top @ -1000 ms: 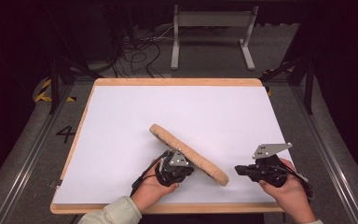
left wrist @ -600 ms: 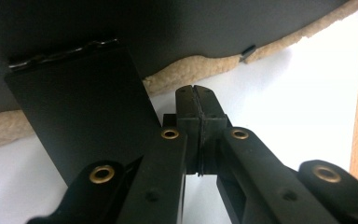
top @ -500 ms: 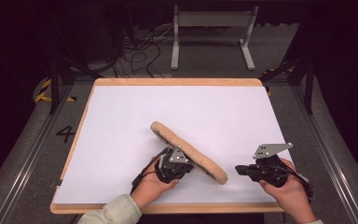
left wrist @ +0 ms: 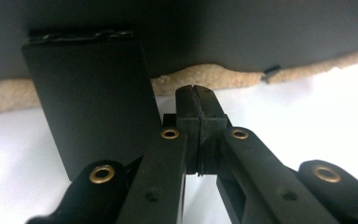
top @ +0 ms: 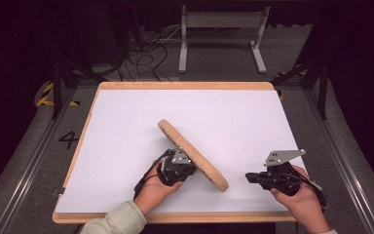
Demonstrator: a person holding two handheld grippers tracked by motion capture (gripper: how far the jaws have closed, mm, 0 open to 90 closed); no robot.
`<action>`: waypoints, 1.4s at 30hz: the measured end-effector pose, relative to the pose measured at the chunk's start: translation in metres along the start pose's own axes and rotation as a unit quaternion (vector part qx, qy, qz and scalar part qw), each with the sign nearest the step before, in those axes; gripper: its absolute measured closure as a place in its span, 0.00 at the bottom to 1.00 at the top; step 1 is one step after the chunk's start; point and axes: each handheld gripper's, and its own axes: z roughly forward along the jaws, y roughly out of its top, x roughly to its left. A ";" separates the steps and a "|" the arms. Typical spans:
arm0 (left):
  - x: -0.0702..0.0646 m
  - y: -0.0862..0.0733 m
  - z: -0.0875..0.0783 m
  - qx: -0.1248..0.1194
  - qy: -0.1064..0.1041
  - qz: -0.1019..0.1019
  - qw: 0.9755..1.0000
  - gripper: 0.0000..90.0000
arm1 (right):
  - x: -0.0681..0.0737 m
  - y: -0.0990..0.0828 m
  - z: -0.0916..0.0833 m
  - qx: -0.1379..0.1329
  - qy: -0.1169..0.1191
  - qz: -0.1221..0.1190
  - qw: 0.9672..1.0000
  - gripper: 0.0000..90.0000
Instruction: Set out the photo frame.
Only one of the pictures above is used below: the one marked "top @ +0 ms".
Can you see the small metal table bracket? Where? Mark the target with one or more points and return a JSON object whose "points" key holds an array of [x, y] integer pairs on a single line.
{"points": [[57, 191]]}

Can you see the person's left hand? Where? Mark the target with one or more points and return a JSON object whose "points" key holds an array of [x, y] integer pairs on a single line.
{"points": [[154, 193]]}

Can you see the black metal tripod stand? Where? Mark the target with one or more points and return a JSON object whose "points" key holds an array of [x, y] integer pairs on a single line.
{"points": [[322, 91], [57, 84]]}

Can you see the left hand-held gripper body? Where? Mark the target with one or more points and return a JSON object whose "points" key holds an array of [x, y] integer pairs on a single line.
{"points": [[175, 169]]}

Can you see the white metal stand frame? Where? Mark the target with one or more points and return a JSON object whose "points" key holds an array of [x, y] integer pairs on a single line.
{"points": [[222, 20]]}

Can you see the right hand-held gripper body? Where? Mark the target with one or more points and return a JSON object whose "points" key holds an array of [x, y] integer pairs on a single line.
{"points": [[280, 180]]}

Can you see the person's right hand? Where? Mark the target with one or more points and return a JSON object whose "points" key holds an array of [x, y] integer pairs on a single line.
{"points": [[305, 204]]}

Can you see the aluminium floor rail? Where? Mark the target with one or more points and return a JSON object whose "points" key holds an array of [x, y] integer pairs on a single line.
{"points": [[347, 169], [32, 162]]}

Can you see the double-round cork board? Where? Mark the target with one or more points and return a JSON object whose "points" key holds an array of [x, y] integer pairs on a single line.
{"points": [[204, 165]]}

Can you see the white table sheet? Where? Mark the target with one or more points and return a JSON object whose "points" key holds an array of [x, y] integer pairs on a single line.
{"points": [[126, 113]]}

